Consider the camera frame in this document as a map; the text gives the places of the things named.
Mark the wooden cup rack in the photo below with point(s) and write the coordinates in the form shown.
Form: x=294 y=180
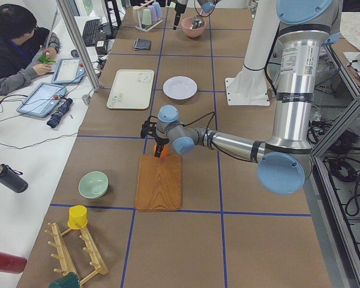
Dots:
x=76 y=252

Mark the metal scoop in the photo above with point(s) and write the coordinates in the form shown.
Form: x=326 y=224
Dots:
x=197 y=22

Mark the aluminium frame post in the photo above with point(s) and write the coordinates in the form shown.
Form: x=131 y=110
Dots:
x=76 y=37

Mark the green bowl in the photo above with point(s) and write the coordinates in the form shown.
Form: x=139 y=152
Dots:
x=93 y=185

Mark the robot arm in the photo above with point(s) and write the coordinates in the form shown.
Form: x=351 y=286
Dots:
x=283 y=161
x=180 y=7

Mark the green cup on rack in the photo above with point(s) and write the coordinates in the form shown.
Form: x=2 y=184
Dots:
x=146 y=18

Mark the white cup rack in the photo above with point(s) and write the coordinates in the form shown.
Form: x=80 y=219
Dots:
x=137 y=13

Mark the cream bear tray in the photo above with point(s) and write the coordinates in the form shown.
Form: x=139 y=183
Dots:
x=131 y=89

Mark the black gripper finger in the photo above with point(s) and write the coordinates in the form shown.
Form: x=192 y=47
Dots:
x=158 y=150

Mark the red bottle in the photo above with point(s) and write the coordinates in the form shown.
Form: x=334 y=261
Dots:
x=12 y=264

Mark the pink bowl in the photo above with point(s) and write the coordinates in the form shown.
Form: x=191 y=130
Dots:
x=192 y=33

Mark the black bottle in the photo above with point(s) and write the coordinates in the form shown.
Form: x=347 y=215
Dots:
x=12 y=179

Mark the teach pendant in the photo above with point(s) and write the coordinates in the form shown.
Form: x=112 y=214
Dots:
x=68 y=71
x=42 y=101

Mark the wooden cutting board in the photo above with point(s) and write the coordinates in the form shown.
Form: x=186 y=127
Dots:
x=159 y=183

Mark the white round plate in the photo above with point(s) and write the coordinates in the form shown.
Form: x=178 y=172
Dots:
x=180 y=87

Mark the orange fruit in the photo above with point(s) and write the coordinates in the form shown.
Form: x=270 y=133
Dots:
x=164 y=152

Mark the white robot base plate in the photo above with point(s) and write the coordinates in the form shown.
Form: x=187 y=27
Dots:
x=246 y=92

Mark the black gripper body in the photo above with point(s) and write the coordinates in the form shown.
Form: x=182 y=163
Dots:
x=161 y=141

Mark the seated person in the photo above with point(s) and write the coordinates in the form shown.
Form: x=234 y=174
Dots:
x=20 y=40

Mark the dark green cup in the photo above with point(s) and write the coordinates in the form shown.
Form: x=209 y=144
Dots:
x=70 y=280

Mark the near teach pendant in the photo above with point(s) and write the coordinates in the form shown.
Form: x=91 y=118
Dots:
x=42 y=101

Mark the folded dark umbrella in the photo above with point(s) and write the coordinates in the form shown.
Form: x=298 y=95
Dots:
x=55 y=119

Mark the purple cup on rack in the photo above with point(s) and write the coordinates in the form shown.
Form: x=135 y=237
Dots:
x=156 y=11

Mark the yellow cup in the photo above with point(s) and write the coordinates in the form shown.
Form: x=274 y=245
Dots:
x=77 y=217

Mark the folded grey cloth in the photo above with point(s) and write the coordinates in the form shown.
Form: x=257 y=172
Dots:
x=142 y=44

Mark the far teach pendant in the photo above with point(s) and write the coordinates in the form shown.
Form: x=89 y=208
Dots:
x=68 y=71

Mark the black keyboard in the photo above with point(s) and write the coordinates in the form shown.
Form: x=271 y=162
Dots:
x=90 y=32

